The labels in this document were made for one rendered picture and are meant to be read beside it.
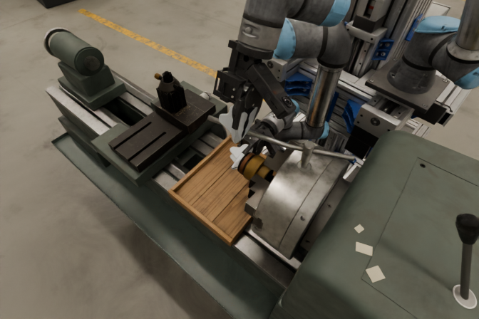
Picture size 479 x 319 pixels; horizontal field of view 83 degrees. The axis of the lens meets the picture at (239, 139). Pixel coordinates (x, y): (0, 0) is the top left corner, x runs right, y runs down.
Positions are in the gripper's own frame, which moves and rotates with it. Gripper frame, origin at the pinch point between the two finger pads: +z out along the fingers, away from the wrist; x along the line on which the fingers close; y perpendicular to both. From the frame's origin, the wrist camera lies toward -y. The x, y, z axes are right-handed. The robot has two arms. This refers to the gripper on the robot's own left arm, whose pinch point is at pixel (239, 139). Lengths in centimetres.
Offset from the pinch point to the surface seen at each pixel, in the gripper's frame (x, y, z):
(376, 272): 1.8, -35.3, 8.2
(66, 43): -15, 105, 13
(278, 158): -19.1, -3.9, 11.3
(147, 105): -38, 77, 36
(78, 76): -15, 97, 26
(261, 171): -16.2, -1.4, 16.7
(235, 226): -14.9, 0.1, 41.3
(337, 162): -18.4, -18.9, 2.9
